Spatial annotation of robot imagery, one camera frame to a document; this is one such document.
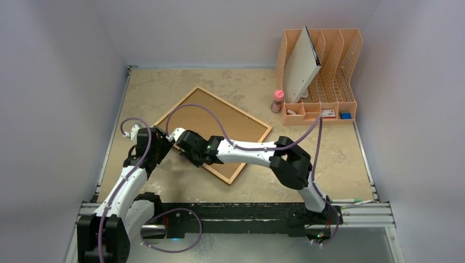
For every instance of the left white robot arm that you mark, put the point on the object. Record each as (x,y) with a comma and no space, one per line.
(105,235)

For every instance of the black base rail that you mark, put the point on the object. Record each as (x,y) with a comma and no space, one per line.
(292,219)

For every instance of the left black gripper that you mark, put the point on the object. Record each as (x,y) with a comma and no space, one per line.
(166,144)

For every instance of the pink capped bottle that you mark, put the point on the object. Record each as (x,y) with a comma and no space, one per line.
(276,105)

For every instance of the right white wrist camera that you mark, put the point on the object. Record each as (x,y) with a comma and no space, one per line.
(175,135)

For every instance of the green tipped pen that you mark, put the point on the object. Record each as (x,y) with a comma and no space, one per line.
(354,200)

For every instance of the white board in organizer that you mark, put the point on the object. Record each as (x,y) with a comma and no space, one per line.
(301,67)

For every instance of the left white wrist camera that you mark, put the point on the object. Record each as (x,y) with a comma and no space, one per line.
(133,133)

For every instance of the orange file organizer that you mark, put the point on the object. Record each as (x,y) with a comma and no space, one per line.
(338,51)

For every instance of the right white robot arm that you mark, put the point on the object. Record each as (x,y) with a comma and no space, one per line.
(288,161)

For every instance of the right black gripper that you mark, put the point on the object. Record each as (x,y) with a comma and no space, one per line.
(185,147)

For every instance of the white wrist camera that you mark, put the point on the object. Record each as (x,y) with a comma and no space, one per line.
(175,135)
(133,133)

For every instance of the red white small box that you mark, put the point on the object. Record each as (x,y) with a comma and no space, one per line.
(328,113)

